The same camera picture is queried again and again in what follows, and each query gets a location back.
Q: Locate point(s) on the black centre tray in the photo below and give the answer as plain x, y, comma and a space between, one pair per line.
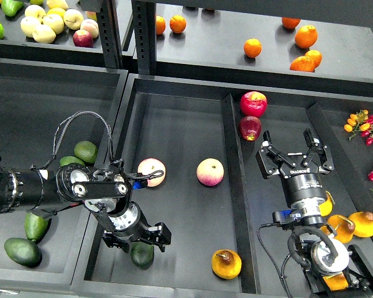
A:
183, 122

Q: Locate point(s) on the pale yellow pear centre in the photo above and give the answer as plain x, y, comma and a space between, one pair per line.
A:
55, 22

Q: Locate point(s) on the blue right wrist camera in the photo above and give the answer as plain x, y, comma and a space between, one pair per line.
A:
286, 216

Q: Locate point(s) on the large orange right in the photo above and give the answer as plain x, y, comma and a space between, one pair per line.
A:
306, 36

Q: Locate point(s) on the bright red apple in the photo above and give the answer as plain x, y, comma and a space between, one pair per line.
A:
253, 103

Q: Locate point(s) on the orange top right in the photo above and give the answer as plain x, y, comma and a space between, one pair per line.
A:
290, 23

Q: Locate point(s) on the dark green avocado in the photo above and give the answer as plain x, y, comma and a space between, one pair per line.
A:
142, 254

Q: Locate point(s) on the orange front right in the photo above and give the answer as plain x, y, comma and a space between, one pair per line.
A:
303, 63

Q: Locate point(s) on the black tray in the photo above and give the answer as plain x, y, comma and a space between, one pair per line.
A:
34, 98
183, 122

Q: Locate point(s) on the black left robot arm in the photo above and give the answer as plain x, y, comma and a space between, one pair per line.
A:
105, 191

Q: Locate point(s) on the dark avocado bottom left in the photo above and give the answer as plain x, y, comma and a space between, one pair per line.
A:
22, 251

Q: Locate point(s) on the orange behind right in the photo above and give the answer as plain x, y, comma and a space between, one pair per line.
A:
316, 56

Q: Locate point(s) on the black shelf post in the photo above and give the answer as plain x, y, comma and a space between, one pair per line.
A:
144, 20
109, 35

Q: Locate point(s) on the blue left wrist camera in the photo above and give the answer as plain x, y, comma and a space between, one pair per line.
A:
137, 185

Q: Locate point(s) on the dark avocado upright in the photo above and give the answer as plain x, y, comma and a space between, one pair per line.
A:
35, 227

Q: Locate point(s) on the dark red shelf apple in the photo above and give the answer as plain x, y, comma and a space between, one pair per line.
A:
82, 38

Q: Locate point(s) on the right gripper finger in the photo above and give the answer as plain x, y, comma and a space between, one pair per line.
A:
317, 148
271, 161

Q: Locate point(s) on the black left tray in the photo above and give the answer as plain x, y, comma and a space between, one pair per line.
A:
34, 98

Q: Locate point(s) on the pink apple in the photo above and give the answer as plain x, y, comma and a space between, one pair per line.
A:
210, 172
150, 165

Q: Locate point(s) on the black shelf post left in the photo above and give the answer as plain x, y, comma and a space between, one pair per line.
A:
109, 35

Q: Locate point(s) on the cherry tomato bunch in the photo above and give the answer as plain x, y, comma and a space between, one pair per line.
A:
361, 124

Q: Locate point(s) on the pale yellow pear right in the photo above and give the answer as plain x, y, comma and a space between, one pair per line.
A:
73, 19

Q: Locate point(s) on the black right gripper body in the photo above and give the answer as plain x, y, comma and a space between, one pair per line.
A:
302, 185

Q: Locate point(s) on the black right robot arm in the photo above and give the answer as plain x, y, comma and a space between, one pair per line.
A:
331, 268

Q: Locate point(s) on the orange centre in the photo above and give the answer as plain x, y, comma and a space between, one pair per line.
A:
252, 47

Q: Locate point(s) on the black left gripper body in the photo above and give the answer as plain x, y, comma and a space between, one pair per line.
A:
131, 223

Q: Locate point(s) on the yellow pear bottom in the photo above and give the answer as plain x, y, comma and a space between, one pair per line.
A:
336, 282

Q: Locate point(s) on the orange far left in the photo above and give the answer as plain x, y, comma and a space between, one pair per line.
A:
160, 25

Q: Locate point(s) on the pale yellow pear front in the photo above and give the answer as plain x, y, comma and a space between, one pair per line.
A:
43, 34

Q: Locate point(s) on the yellow pear middle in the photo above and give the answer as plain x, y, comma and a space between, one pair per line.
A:
343, 227

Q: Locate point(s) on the pink apple left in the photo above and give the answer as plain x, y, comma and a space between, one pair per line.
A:
150, 165

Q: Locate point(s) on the yellow pear with brown top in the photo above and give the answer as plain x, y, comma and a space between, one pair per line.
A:
226, 264

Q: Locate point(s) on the black shelf post right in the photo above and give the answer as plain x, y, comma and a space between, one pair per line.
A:
144, 20

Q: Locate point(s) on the pink apple right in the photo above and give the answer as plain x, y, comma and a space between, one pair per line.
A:
210, 172

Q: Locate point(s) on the pale pink peach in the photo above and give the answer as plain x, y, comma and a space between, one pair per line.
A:
91, 26

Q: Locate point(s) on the yellow pear upper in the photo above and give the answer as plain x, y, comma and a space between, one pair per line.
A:
327, 206

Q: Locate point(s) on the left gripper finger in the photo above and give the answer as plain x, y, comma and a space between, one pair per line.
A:
111, 240
160, 236

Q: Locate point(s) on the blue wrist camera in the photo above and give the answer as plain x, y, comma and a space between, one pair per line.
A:
137, 185
286, 216

